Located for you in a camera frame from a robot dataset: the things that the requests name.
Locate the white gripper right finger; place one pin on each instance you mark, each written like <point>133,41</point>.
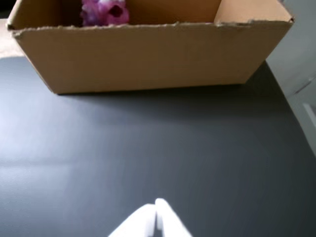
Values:
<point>170,222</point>

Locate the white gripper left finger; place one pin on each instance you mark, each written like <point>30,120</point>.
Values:
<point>140,222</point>

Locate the pink purple bumpy ball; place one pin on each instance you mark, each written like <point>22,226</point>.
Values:
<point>103,13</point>

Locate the brown cardboard box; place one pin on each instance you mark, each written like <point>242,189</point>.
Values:
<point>148,56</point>

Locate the black table mat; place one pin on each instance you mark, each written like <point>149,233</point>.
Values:
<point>172,148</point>

